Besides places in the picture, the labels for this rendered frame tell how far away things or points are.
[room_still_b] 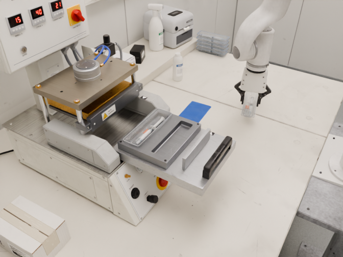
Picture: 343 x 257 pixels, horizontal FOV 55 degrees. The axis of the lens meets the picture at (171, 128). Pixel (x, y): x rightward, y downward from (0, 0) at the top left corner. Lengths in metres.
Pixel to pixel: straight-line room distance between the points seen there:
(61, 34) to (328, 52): 2.61
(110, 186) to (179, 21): 1.17
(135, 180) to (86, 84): 0.32
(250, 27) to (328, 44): 2.12
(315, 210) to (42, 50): 0.98
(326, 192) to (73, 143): 0.83
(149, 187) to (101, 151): 0.22
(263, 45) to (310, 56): 2.10
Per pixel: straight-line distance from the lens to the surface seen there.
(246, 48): 1.23
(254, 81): 1.37
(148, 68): 1.73
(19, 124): 1.21
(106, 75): 1.03
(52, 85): 1.02
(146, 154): 0.90
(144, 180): 1.04
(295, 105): 1.62
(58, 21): 1.10
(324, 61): 3.36
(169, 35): 1.90
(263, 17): 1.22
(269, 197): 1.16
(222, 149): 0.90
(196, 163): 0.91
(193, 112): 1.47
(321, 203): 1.20
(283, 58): 3.44
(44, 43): 1.08
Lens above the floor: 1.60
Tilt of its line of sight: 38 degrees down
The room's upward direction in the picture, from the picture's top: straight up
